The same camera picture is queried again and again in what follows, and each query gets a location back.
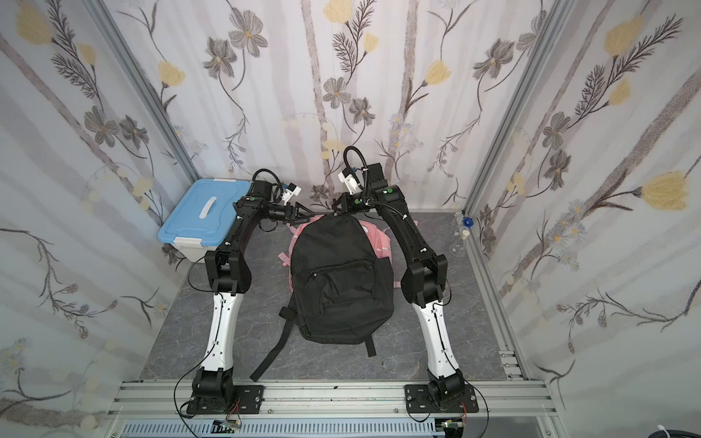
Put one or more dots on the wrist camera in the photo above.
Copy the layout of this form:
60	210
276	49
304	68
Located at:
365	179
275	192

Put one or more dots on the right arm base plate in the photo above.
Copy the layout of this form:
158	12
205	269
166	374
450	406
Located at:
420	399

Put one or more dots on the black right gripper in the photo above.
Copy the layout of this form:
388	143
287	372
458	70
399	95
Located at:
344	203

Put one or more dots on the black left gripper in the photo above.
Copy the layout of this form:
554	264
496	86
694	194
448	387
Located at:
292	211

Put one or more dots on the white box with blue lid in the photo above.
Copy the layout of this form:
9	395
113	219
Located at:
203	217

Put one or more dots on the pink backpack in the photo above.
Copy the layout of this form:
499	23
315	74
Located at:
378	239

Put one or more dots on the clear bottle with blue cap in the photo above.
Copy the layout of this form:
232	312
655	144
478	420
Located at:
463	225

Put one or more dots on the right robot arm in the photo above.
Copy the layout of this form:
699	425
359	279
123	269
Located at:
423	285

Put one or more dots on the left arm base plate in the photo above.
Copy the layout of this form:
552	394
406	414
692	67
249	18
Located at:
245	399

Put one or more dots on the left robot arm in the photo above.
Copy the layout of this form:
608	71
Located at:
229	277

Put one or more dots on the black backpack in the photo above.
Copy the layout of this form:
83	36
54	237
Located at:
342	291

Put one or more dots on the aluminium frame rail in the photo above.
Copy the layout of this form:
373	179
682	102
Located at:
338	409

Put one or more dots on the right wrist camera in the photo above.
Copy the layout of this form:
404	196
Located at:
365	179

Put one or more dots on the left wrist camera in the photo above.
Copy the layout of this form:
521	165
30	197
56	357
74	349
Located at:
275	192

